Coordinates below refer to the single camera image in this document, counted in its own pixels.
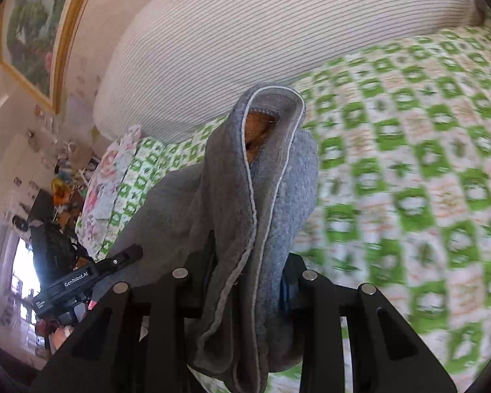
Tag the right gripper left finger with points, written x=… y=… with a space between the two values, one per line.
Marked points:
x=134 y=339

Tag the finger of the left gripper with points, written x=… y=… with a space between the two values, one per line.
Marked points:
x=120 y=260

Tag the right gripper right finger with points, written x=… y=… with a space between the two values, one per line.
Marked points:
x=386 y=354

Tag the grey fleece pants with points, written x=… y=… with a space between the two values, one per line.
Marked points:
x=250 y=195

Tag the person's left hand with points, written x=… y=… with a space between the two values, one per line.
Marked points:
x=58 y=337

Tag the cluttered side shelf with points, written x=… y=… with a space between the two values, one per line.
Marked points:
x=60 y=150

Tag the floral pink pillow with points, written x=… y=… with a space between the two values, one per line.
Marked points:
x=92 y=225

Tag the white striped large pillow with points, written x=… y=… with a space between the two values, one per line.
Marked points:
x=181 y=63

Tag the green checkered bed quilt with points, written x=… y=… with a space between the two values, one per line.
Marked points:
x=404 y=193

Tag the gold framed painting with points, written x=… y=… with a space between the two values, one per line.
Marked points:
x=35 y=43

